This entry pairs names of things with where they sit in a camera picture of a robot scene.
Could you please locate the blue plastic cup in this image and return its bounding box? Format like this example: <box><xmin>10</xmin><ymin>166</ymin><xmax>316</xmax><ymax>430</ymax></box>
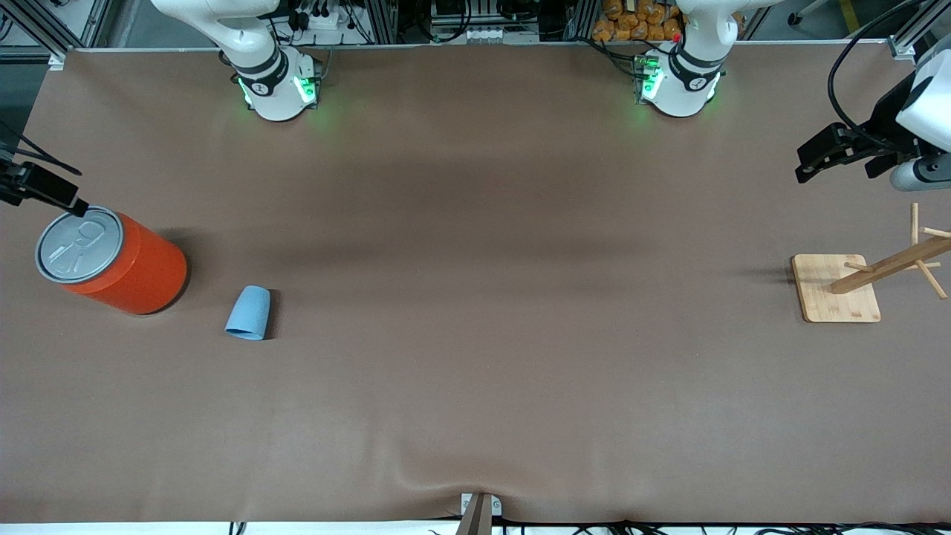
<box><xmin>225</xmin><ymin>285</ymin><xmax>271</xmax><ymax>341</ymax></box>

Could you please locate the orange can with grey lid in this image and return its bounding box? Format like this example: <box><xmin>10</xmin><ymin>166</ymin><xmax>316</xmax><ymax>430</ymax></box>
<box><xmin>35</xmin><ymin>206</ymin><xmax>189</xmax><ymax>316</ymax></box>

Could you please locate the wooden mug tree stand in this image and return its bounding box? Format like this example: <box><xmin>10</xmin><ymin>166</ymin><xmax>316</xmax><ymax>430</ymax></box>
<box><xmin>791</xmin><ymin>202</ymin><xmax>951</xmax><ymax>323</ymax></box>

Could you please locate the bag of orange snacks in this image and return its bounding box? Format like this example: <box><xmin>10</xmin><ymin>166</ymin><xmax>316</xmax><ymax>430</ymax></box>
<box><xmin>592</xmin><ymin>0</ymin><xmax>684</xmax><ymax>42</ymax></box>

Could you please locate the brown table mat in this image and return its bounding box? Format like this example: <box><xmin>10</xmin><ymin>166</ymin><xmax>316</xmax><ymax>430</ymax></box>
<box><xmin>0</xmin><ymin>41</ymin><xmax>951</xmax><ymax>525</ymax></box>

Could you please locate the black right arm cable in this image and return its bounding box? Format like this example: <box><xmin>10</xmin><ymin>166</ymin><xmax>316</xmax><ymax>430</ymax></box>
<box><xmin>0</xmin><ymin>123</ymin><xmax>82</xmax><ymax>177</ymax></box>

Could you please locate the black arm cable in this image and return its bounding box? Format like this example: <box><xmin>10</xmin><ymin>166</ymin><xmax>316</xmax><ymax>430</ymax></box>
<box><xmin>0</xmin><ymin>123</ymin><xmax>82</xmax><ymax>177</ymax></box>
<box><xmin>828</xmin><ymin>0</ymin><xmax>929</xmax><ymax>149</ymax></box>

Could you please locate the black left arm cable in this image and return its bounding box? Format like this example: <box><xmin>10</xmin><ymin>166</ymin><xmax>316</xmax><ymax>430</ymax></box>
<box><xmin>828</xmin><ymin>0</ymin><xmax>929</xmax><ymax>149</ymax></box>

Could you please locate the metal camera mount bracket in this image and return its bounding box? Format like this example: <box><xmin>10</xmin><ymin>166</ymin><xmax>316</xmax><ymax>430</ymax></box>
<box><xmin>455</xmin><ymin>492</ymin><xmax>503</xmax><ymax>535</ymax></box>

